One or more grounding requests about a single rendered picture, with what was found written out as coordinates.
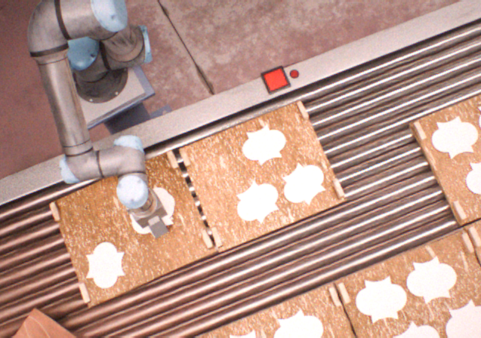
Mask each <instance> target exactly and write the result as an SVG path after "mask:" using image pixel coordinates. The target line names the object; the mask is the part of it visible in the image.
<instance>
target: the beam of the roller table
mask: <svg viewBox="0 0 481 338"><path fill-rule="evenodd" d="M479 22H481V0H461V1H459V2H456V3H453V4H451V5H447V6H445V7H443V8H439V9H437V10H435V11H431V12H429V13H426V14H423V15H421V16H419V17H416V18H413V19H410V20H407V21H405V22H402V23H401V24H399V25H395V26H392V27H390V28H388V29H385V30H381V31H380V32H376V33H374V34H371V35H367V36H366V37H363V38H360V39H357V40H355V41H352V42H349V43H347V45H342V46H340V47H338V48H335V49H333V50H330V51H326V52H324V53H322V54H318V55H316V56H313V57H310V59H307V60H304V61H301V62H299V63H295V64H293V65H290V66H287V67H284V71H285V74H286V75H287V76H288V79H289V81H290V83H291V87H290V88H287V89H284V90H282V91H279V93H275V94H272V95H269V94H268V91H267V88H266V87H265V86H264V83H263V80H262V78H261V77H259V78H255V79H253V80H251V81H249V82H247V83H244V84H241V85H239V86H236V87H234V88H230V89H228V90H225V91H221V93H219V94H215V95H213V96H210V97H207V98H205V99H202V100H199V101H196V102H195V103H192V104H190V105H188V106H185V107H181V108H179V109H176V110H173V111H170V112H169V113H167V114H165V115H160V116H159V117H156V118H153V119H150V120H148V121H145V122H144V123H142V124H138V125H136V126H133V127H131V128H127V129H125V130H123V131H119V132H118V133H116V134H113V135H111V136H108V137H104V138H102V139H100V140H97V141H94V142H93V143H91V144H92V146H93V150H94V151H95V150H100V149H108V148H113V145H114V140H115V139H116V138H118V137H122V136H128V135H131V136H136V137H139V138H140V139H141V142H142V143H143V150H144V152H146V151H148V150H151V149H155V148H156V147H159V146H162V145H165V144H167V143H169V142H171V141H173V140H177V139H180V138H181V137H185V136H188V135H190V134H192V133H193V132H197V131H200V130H202V129H204V128H208V127H211V126H213V125H215V124H217V123H219V122H222V121H226V120H227V119H230V118H233V117H236V116H238V115H241V114H244V112H248V111H251V110H253V109H256V108H259V107H261V106H264V105H267V104H270V103H271V102H273V101H275V100H279V99H282V98H283V97H288V96H290V95H292V94H296V93H298V92H301V91H302V90H304V89H307V88H311V87H312V86H315V85H319V84H322V83H323V82H326V81H329V80H331V79H332V78H335V77H338V76H340V75H344V74H346V73H348V72H352V71H354V70H357V69H360V68H362V67H364V66H367V65H368V64H371V63H374V62H377V61H379V60H383V59H385V58H387V57H390V56H393V55H396V54H399V53H401V52H403V51H407V50H410V49H412V48H414V47H415V46H418V45H422V44H423V43H426V42H429V41H432V40H434V39H436V38H440V37H442V36H444V35H448V34H450V33H452V32H455V31H458V30H459V29H464V28H466V27H469V26H472V25H473V24H476V23H479ZM292 69H296V70H297V71H299V73H300V75H299V77H298V78H292V77H291V76H290V71H291V70H292ZM62 157H65V154H62V155H59V156H57V157H54V158H51V159H48V160H47V161H43V162H40V164H37V165H34V166H32V167H29V168H27V169H24V170H21V171H18V172H16V173H14V174H10V176H8V177H4V178H1V179H0V209H1V208H3V207H7V206H9V205H12V204H15V203H17V202H19V201H22V200H26V199H28V198H29V197H31V196H34V195H37V194H39V193H42V192H45V191H48V190H49V189H53V188H55V187H58V186H60V185H62V184H64V183H66V182H65V181H64V180H63V178H62V176H61V172H60V160H61V158H62Z"/></svg>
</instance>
